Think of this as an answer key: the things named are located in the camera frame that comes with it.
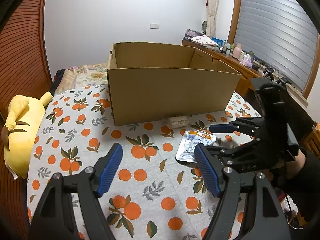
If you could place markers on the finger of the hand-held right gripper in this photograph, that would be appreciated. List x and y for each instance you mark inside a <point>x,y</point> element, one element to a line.
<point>240,156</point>
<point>221,128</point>

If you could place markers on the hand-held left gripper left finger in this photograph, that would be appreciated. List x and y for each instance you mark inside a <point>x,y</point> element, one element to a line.
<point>111,167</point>

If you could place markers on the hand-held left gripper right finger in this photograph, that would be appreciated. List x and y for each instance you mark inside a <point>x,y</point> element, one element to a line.
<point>206,168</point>

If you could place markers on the white tray packet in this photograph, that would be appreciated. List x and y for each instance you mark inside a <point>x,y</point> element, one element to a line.
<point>190,143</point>

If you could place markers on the brown cardboard box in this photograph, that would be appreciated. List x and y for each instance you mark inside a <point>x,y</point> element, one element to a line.
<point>172,97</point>

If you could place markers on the person's right forearm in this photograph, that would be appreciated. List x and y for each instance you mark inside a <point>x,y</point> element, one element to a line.
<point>308,187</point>

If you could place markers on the person's right hand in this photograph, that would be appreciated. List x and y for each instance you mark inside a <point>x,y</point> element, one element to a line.
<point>298,164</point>

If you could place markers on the wooden desk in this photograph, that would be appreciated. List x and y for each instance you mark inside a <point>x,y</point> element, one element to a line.
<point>247,80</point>

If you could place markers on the orange fruit print blanket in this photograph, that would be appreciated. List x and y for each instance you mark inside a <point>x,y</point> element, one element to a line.
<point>80,140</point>

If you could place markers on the small white packet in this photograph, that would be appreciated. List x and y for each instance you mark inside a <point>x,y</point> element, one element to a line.
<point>178,122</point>

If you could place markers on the purple tissue pack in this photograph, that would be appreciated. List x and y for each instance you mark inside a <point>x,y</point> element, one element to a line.
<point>246,60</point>

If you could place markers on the pink bottle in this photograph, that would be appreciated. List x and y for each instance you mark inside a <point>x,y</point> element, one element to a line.
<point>237,51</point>

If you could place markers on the blue box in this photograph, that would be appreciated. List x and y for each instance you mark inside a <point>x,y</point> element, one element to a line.
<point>216,41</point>

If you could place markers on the folded floral cloth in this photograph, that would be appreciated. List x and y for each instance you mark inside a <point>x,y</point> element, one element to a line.
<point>204,41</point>

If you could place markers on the floral quilt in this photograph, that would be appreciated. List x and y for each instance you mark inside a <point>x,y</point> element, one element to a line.
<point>85,76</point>

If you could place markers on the yellow plush toy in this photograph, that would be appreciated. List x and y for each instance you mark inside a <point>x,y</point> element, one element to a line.
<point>22,130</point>

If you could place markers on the purple patterned bag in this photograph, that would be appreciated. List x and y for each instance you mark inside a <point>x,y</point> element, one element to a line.
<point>193,33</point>

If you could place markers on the small white desk fan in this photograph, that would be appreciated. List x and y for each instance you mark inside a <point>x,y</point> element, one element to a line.
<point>205,27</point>

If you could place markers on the dark cloth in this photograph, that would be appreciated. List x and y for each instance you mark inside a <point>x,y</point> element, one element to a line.
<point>57,77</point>

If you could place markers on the beige curtain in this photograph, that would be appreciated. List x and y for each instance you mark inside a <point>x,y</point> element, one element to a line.
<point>213,5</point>

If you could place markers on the brown slatted wooden panel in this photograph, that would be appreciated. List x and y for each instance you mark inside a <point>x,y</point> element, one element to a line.
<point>22,55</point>

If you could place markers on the white wall switch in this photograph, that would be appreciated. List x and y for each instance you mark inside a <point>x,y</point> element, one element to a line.
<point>155,26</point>

